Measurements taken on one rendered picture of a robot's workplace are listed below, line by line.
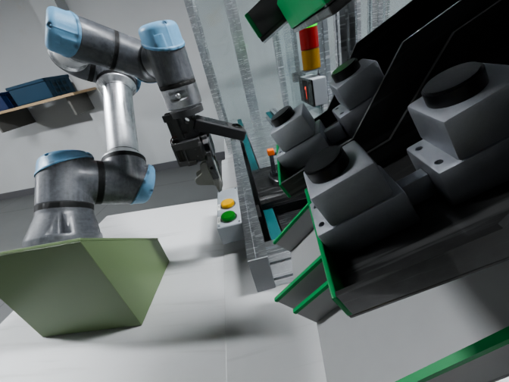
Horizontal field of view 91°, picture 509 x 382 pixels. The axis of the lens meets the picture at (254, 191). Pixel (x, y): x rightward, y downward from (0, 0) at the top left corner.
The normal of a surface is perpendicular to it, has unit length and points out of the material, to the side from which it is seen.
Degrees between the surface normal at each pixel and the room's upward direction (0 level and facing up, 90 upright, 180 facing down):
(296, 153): 94
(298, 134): 94
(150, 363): 0
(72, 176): 65
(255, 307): 0
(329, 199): 90
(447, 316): 45
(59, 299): 90
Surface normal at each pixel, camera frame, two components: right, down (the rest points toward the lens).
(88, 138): -0.07, 0.51
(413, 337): -0.84, -0.48
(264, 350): -0.22, -0.85
